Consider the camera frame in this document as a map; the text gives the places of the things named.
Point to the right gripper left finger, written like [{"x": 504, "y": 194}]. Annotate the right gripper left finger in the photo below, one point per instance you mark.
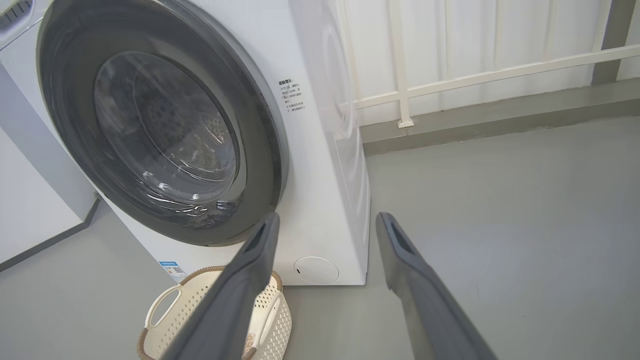
[{"x": 225, "y": 320}]

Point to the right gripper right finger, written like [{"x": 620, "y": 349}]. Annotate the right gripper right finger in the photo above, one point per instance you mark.
[{"x": 435, "y": 320}]

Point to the cream laundry basket brown rim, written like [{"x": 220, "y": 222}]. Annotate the cream laundry basket brown rim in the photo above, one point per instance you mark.
[{"x": 170, "y": 325}]

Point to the white front-load washing machine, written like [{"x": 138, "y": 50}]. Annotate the white front-load washing machine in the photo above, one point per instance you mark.
[{"x": 320, "y": 150}]

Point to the blue energy label sticker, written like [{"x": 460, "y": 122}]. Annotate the blue energy label sticker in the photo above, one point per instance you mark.
[{"x": 172, "y": 270}]

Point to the white cabinet with grey side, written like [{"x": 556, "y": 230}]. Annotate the white cabinet with grey side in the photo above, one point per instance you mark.
[{"x": 30, "y": 200}]

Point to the white metal railing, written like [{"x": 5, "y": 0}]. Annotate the white metal railing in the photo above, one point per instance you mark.
[{"x": 500, "y": 75}]

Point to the grey pillar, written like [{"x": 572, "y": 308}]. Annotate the grey pillar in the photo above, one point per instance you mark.
[{"x": 612, "y": 40}]

